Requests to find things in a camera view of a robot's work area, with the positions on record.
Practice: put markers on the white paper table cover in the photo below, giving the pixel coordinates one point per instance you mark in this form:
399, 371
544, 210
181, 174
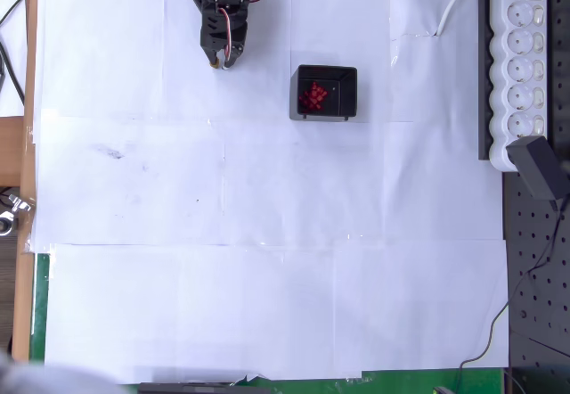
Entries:
267, 300

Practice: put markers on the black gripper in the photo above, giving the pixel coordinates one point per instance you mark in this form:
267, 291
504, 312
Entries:
216, 45

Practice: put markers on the black power adapter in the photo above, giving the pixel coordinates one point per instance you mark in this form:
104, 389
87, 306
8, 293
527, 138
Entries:
532, 166

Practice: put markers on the white blurred object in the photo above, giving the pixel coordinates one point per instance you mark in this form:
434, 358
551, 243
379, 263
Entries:
35, 376

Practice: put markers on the black pegboard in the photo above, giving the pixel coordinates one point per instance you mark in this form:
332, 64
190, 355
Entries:
534, 256

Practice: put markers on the black flat device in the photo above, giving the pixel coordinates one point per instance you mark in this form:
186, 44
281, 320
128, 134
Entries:
200, 388

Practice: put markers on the black box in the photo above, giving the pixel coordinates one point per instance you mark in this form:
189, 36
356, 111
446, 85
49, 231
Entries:
323, 117

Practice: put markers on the green cutting mat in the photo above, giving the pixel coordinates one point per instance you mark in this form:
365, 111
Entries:
40, 305

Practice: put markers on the metal clamp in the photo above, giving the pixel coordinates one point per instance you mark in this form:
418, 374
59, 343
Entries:
13, 202

